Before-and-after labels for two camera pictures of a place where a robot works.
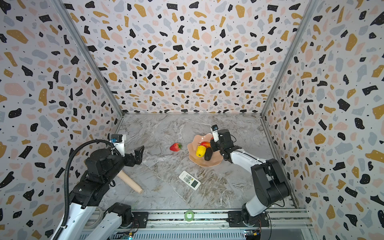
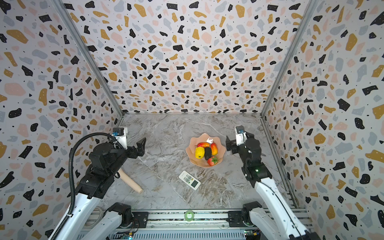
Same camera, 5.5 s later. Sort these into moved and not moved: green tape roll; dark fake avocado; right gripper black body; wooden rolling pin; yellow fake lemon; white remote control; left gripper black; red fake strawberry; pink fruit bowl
Moved: left gripper black; right gripper black body; red fake strawberry
Not moved: green tape roll; yellow fake lemon; wooden rolling pin; dark fake avocado; white remote control; pink fruit bowl
